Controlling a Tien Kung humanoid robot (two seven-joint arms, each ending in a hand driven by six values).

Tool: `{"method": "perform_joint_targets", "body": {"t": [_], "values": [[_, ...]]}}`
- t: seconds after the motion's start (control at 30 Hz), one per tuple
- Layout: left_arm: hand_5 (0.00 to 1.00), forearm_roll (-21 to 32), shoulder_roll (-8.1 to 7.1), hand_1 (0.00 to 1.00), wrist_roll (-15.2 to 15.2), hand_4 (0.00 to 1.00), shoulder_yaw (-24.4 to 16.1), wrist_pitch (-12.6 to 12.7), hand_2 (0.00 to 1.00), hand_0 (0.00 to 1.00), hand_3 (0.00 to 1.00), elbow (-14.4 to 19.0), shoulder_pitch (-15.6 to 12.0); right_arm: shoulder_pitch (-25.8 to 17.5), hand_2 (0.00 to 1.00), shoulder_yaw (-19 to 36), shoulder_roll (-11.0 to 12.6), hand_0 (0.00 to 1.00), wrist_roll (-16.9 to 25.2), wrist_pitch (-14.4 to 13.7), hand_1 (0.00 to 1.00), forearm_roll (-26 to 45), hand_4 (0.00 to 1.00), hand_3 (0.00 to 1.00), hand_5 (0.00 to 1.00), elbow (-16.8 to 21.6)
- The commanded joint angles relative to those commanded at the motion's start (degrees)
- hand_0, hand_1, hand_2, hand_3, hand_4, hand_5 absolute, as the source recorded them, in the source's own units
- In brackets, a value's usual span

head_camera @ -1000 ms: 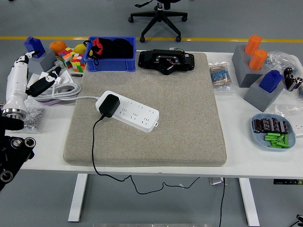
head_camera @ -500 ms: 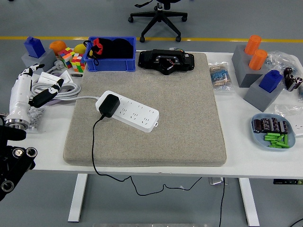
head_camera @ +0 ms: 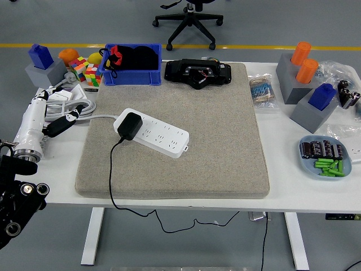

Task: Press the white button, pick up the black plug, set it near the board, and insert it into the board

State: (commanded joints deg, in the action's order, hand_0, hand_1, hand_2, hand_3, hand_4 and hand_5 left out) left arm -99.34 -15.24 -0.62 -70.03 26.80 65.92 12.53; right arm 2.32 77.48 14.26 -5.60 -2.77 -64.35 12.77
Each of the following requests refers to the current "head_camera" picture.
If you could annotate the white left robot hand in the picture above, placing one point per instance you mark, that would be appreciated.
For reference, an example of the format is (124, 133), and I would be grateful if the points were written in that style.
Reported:
(32, 124)

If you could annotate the white power strip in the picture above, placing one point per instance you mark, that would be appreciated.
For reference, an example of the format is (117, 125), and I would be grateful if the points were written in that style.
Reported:
(163, 139)

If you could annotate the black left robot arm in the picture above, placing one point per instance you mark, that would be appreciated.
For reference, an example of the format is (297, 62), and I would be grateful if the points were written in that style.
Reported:
(17, 197)

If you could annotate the white flat box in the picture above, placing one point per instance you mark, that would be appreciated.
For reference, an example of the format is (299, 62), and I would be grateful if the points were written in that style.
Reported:
(60, 96)

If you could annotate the grey single-slot holder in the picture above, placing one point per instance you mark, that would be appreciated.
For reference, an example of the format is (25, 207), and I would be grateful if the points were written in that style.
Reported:
(53, 74)
(307, 115)

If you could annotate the white card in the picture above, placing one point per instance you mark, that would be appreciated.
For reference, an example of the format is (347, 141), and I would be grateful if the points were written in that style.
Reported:
(79, 91)

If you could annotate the blue plastic block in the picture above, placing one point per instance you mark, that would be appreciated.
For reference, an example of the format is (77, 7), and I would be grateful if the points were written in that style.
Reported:
(321, 97)
(41, 57)

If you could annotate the small black stick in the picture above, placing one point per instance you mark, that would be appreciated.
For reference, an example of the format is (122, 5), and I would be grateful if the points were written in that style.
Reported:
(90, 89)

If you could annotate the colourful puzzle cube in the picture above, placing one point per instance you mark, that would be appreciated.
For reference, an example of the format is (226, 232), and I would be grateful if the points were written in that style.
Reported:
(93, 76)
(79, 66)

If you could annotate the orange ball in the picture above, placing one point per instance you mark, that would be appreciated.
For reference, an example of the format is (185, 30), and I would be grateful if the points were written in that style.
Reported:
(68, 55)

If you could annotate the yellow ball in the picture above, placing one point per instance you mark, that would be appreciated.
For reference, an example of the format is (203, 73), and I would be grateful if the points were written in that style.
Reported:
(94, 57)

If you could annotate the blue plastic bin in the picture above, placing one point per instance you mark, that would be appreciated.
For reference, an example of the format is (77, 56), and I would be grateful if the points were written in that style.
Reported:
(132, 78)

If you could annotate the black pouch with red trim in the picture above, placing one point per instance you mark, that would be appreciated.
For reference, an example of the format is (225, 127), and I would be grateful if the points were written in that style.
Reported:
(135, 59)

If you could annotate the white table leg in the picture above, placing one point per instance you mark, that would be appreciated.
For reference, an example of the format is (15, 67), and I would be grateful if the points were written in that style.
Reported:
(297, 242)
(93, 237)

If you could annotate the black mechanical device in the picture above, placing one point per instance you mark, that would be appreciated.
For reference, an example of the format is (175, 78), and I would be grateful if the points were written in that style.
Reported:
(177, 70)

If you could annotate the grey-brown mat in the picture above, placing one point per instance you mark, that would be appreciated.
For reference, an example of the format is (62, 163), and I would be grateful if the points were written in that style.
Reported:
(211, 146)

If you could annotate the black office chair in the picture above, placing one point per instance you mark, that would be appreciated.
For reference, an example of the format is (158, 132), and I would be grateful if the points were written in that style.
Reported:
(194, 21)

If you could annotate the clear bag of resistors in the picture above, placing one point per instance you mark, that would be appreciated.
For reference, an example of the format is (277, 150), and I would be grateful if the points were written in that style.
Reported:
(262, 91)

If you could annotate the grey two-slot holder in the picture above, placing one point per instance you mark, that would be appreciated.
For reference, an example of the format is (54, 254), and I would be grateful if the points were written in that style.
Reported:
(296, 94)

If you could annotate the black capacitor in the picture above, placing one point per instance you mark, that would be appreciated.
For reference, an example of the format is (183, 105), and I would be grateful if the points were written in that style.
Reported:
(345, 98)
(328, 148)
(354, 99)
(306, 150)
(343, 85)
(338, 152)
(316, 148)

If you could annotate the orange cylinder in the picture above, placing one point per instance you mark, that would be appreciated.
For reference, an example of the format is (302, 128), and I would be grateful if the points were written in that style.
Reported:
(301, 52)
(307, 70)

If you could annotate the light blue plate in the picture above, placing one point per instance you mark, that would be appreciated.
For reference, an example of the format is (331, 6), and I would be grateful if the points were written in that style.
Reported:
(310, 169)

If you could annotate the green battery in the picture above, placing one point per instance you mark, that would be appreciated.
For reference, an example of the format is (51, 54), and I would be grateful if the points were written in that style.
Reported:
(333, 165)
(340, 166)
(336, 172)
(327, 174)
(323, 165)
(325, 160)

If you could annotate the clear bag of hardware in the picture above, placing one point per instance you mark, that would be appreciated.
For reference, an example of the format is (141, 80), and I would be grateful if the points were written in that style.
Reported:
(330, 70)

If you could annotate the clear plastic bag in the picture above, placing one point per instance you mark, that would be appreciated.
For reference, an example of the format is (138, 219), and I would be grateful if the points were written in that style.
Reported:
(344, 131)

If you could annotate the black table control panel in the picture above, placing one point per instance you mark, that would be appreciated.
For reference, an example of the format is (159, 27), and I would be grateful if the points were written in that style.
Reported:
(341, 217)

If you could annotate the grey metal bracket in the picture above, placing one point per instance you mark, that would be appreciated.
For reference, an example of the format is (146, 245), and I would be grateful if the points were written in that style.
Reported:
(258, 216)

